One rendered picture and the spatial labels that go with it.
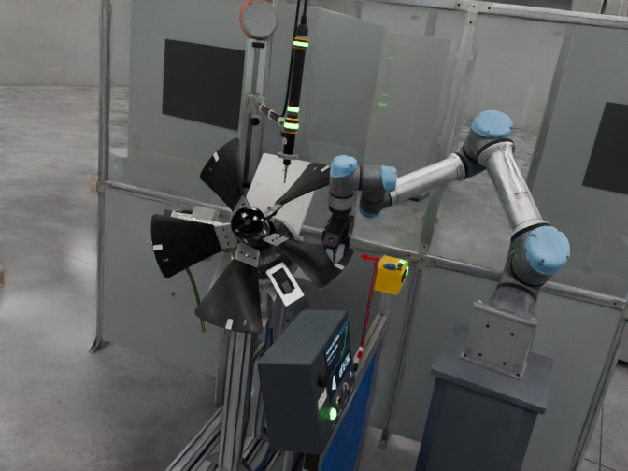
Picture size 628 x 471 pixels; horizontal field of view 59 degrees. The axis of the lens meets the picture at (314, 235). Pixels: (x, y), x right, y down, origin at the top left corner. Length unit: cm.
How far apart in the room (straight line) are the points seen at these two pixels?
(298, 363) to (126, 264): 223
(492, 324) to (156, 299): 200
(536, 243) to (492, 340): 30
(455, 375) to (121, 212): 205
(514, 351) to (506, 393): 12
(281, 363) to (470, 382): 70
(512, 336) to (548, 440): 129
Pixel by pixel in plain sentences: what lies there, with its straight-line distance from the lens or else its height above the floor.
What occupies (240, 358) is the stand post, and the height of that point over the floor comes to 62.
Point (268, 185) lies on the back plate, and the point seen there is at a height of 126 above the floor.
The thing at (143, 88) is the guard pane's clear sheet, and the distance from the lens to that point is 293.
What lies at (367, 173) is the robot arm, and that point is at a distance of 162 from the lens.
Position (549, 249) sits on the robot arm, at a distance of 159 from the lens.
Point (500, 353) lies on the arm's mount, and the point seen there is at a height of 106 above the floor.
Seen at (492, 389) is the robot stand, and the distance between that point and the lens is 162.
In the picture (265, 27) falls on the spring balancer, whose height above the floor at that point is 185.
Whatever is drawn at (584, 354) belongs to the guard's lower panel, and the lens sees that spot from 268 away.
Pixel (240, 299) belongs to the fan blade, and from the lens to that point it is 184.
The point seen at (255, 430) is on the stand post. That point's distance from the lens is 272.
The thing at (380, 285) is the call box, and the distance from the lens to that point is 207.
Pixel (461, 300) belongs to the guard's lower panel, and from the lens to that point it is 257.
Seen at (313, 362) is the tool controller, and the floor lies 125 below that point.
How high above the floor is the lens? 179
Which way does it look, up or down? 18 degrees down
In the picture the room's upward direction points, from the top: 8 degrees clockwise
